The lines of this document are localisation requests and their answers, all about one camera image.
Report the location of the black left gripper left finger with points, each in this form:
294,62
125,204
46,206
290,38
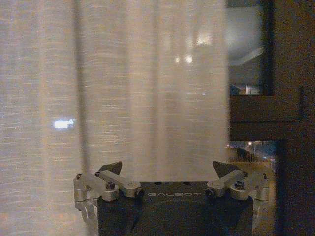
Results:
108,181

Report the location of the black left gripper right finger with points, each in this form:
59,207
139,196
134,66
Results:
233,180

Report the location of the sheer white curtain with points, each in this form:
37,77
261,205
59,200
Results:
113,91

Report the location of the dark window frame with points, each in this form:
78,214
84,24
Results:
283,115

